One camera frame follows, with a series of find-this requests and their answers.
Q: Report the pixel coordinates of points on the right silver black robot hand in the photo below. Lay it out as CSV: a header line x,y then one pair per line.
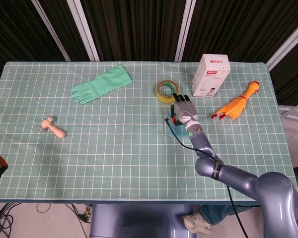
x,y
186,111

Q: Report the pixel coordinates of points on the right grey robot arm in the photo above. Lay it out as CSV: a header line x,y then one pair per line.
x,y
238,176

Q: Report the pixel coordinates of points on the white desk lamp box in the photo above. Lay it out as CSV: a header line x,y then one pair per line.
x,y
208,81

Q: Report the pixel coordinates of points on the yellow packing tape roll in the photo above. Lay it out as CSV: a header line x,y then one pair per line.
x,y
164,98

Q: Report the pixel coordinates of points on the orange rubber chicken toy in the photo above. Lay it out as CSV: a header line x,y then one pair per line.
x,y
234,107

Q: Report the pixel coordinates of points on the beige wooden toy hammer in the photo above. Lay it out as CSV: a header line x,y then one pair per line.
x,y
55,130

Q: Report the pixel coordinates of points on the green white checkered tablecloth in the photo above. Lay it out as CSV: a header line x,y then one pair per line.
x,y
114,148

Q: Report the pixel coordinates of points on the green rubber glove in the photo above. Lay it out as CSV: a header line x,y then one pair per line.
x,y
101,83

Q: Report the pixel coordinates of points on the black pleated curtain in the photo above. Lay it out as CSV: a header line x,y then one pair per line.
x,y
139,24

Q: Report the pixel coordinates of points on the black power plug strip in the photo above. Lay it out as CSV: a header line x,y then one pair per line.
x,y
85,213

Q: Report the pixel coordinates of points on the white sneaker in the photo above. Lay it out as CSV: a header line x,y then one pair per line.
x,y
196,224

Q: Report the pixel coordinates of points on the grey robot torso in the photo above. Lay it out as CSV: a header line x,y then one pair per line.
x,y
139,220

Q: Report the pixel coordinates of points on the white metal frame post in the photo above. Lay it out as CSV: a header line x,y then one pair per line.
x,y
288,42
52,32
84,32
186,32

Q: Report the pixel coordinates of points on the white metal frame rail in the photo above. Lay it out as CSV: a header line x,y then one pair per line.
x,y
291,109

